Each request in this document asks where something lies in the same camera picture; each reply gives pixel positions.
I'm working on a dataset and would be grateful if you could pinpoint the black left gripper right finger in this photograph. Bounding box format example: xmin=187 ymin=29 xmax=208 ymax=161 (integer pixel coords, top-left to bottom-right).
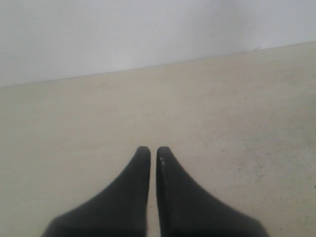
xmin=156 ymin=147 xmax=269 ymax=237

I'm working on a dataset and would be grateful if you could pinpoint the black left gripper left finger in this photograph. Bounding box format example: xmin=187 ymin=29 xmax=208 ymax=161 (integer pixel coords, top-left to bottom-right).
xmin=42 ymin=146 xmax=151 ymax=237

